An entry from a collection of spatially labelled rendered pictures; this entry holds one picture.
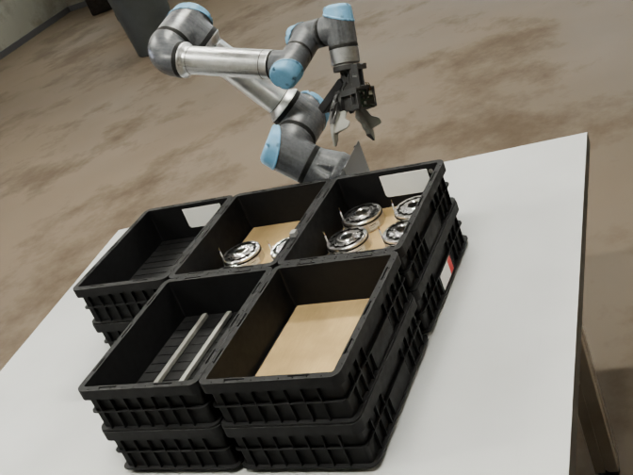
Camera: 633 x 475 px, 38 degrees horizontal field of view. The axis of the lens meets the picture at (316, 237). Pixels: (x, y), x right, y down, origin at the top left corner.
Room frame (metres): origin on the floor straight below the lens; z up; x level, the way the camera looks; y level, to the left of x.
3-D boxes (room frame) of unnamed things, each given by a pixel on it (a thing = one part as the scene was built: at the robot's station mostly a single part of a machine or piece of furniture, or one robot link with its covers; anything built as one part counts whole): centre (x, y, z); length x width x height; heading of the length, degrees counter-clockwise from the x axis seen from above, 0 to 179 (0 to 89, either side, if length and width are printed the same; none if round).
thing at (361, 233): (1.97, -0.07, 0.86); 0.10 x 0.10 x 0.01
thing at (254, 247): (2.13, 0.19, 0.86); 0.10 x 0.10 x 0.01
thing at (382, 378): (1.59, 0.08, 0.76); 0.40 x 0.30 x 0.12; 149
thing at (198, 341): (1.75, 0.34, 0.87); 0.40 x 0.30 x 0.11; 149
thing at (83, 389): (1.75, 0.34, 0.92); 0.40 x 0.30 x 0.02; 149
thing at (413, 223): (1.94, -0.12, 0.92); 0.40 x 0.30 x 0.02; 149
